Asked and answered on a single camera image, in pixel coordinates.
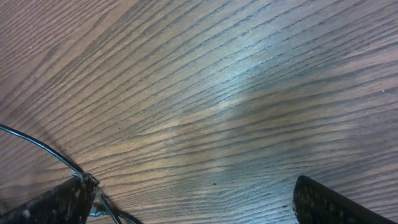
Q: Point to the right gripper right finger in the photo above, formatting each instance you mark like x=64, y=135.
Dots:
x=315, y=203

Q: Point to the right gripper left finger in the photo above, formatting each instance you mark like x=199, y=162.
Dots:
x=67, y=203

